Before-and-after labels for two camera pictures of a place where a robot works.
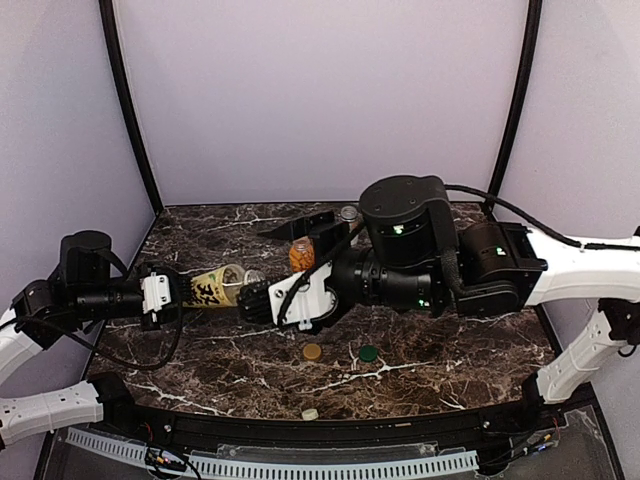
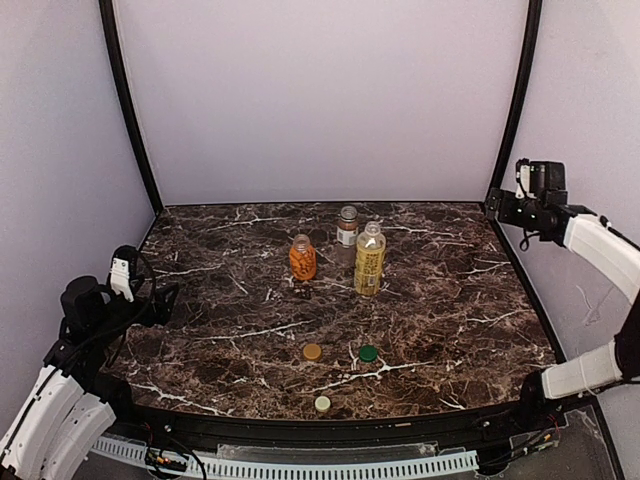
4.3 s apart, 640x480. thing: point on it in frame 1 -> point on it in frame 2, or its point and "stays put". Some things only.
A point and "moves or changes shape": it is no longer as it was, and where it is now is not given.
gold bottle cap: (311, 351) stays put
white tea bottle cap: (310, 414) -> (322, 403)
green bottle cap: (368, 353) stays put
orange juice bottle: (302, 254) stays put
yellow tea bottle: (217, 289) moves or changes shape
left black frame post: (116, 72) stays put
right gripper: (330, 240) -> (498, 206)
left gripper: (173, 293) -> (151, 310)
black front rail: (514, 426) stays put
